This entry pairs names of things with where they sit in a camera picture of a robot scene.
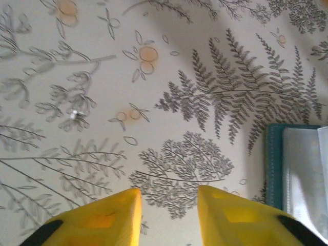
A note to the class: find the floral tablecloth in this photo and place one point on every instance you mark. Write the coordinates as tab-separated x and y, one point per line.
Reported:
102	77

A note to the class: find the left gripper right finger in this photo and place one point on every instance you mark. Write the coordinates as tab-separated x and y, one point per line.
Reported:
243	225

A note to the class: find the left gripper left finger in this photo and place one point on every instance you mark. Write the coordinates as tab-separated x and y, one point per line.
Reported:
102	225

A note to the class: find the teal card holder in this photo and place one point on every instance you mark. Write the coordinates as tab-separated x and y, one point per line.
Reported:
302	166

